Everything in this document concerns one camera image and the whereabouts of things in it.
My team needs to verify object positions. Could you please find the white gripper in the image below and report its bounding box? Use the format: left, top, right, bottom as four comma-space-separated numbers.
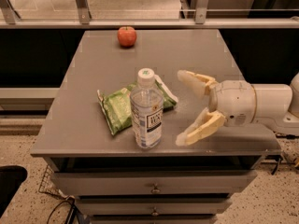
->
176, 70, 256, 147

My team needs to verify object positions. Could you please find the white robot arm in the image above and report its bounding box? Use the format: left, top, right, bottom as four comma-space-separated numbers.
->
176, 70, 299, 147

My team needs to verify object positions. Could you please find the clear plastic water bottle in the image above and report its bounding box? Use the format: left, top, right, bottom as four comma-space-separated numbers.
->
130, 68, 164, 149

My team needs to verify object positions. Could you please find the green snack bag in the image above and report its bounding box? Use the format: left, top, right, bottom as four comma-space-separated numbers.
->
97, 75, 178, 135

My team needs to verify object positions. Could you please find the top grey drawer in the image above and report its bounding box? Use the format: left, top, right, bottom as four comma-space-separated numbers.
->
51, 170, 257, 196

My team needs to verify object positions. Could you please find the grey drawer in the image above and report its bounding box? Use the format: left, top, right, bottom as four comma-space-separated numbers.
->
51, 170, 257, 196
91, 216, 216, 224
76, 198, 231, 216

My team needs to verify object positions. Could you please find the red apple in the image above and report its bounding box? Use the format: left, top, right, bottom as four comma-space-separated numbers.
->
117, 26, 137, 48

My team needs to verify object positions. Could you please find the grey drawer cabinet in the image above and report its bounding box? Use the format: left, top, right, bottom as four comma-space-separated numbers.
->
32, 30, 280, 224

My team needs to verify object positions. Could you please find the middle grey drawer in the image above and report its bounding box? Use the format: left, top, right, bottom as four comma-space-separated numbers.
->
76, 198, 231, 216

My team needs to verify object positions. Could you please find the bottom grey drawer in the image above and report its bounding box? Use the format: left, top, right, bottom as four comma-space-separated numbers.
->
91, 216, 216, 224

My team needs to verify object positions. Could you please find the metal glass railing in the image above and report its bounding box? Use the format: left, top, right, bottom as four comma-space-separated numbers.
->
0, 0, 299, 29

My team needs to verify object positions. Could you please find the black chair seat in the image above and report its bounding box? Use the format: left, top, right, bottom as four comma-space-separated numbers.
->
0, 165, 27, 217

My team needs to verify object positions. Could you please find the black cable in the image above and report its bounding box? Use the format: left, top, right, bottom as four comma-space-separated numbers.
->
46, 196, 82, 224

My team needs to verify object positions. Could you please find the wire basket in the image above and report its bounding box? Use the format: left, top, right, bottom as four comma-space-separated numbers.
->
38, 165, 66, 199

